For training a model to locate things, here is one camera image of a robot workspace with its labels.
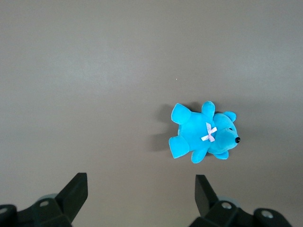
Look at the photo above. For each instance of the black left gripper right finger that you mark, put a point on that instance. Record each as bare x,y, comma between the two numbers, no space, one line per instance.
220,215

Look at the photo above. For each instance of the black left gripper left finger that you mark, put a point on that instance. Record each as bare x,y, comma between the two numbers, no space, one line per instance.
59,210

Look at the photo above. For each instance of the blue plush teddy bear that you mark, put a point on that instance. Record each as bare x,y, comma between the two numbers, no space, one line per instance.
196,130

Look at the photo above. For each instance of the brown table cloth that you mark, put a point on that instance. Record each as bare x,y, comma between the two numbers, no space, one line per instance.
94,94

